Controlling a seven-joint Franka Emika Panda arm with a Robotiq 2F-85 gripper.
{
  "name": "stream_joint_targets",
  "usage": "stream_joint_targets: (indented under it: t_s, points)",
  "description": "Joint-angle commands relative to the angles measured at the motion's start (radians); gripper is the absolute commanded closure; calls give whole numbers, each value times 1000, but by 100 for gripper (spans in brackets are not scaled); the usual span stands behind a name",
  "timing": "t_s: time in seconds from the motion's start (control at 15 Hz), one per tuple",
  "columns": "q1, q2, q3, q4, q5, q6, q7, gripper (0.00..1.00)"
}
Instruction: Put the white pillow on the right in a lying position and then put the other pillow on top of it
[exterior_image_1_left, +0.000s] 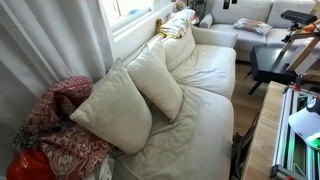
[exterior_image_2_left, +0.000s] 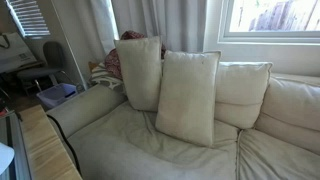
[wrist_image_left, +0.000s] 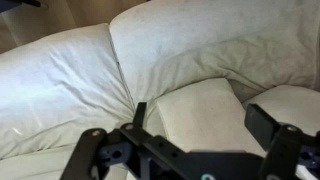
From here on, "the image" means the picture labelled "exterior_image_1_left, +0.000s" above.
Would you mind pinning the cream white throw pillow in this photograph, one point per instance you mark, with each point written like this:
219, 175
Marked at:
156, 83
113, 106

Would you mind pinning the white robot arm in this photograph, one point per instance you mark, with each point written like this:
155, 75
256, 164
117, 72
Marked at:
305, 123

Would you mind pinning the multicolour patterned pillow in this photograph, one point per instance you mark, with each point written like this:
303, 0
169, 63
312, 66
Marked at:
252, 26

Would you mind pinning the cream fabric sofa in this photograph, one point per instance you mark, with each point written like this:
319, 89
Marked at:
200, 143

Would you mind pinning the yellow floral blanket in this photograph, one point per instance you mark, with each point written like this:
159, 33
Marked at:
176, 23

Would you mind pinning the light grey sofa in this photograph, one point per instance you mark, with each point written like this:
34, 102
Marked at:
240, 36

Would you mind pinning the red patterned blanket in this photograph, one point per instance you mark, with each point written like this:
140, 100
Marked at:
66, 146

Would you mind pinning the black coffee table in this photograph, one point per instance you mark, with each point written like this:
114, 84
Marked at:
266, 63

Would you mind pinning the white curtain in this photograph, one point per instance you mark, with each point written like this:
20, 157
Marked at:
40, 43

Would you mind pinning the red black clamp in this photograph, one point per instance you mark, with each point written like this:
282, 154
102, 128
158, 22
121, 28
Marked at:
298, 81

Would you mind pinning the wooden stand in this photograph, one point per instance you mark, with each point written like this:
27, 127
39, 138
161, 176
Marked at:
303, 53

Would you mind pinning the shiny red bag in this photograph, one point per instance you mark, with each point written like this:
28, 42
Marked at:
28, 166

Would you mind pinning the orange object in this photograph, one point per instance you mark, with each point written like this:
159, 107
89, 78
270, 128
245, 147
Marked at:
311, 27

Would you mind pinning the white window frame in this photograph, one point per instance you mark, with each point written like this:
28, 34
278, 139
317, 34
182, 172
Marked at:
133, 26

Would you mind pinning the aluminium rail frame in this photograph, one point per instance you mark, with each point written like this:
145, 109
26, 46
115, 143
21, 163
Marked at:
283, 133

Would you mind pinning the black camera on mount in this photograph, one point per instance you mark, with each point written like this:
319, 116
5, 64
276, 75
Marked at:
298, 16

